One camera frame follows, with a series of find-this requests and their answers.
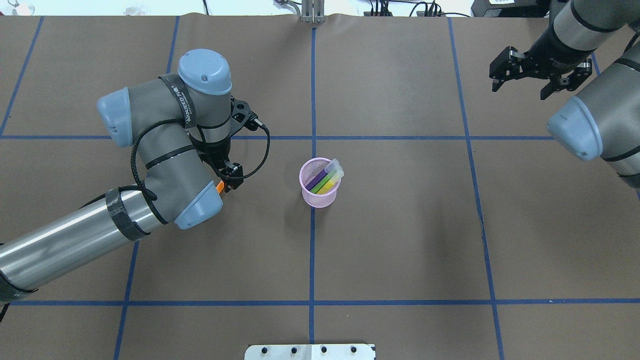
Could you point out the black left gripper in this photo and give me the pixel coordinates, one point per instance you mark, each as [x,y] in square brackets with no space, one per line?
[216,154]

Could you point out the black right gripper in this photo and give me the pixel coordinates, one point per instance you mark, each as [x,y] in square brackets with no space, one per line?
[549,56]

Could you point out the orange highlighter pen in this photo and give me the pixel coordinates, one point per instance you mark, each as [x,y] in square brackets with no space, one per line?
[220,187]

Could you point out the purple marker pen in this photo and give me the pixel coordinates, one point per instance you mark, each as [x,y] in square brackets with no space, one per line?
[317,179]

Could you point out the green highlighter pen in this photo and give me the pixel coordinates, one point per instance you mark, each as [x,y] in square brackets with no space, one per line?
[334,165]

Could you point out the yellow highlighter pen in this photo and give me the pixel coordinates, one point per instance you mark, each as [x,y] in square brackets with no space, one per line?
[329,182]

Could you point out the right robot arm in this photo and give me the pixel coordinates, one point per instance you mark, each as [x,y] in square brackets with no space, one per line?
[602,119]

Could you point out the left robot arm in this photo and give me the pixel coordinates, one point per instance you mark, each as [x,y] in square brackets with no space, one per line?
[179,128]

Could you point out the pink mesh pen holder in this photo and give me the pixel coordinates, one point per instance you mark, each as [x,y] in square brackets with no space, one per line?
[307,172]

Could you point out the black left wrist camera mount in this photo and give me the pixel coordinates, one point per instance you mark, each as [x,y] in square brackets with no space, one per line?
[241,116]

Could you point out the aluminium frame post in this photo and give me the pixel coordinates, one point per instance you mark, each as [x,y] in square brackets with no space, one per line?
[312,11]

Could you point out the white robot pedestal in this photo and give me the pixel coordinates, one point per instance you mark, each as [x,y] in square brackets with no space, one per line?
[331,351]

